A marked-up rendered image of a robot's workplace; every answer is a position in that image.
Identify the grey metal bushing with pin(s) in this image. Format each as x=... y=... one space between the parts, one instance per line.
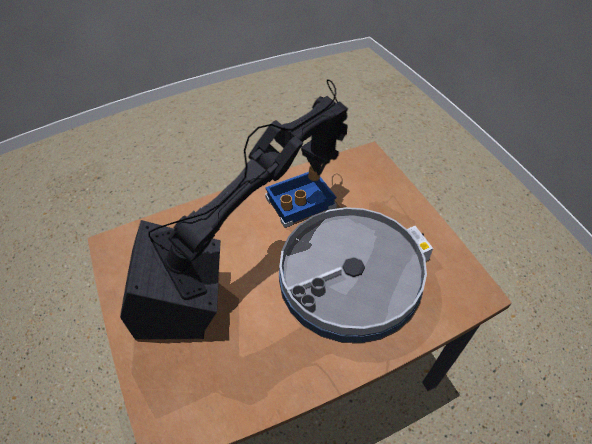
x=308 y=298
x=298 y=289
x=317 y=291

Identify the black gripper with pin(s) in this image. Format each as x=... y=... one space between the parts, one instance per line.
x=319 y=149

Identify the bronze bushing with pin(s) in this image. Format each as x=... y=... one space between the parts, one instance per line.
x=286 y=204
x=313 y=175
x=300 y=201

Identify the blue open crate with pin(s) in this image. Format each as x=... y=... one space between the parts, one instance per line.
x=318 y=197

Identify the grey round turntable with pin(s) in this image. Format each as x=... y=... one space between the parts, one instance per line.
x=371 y=270

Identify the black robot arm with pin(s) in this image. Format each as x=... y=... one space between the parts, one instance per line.
x=195 y=234

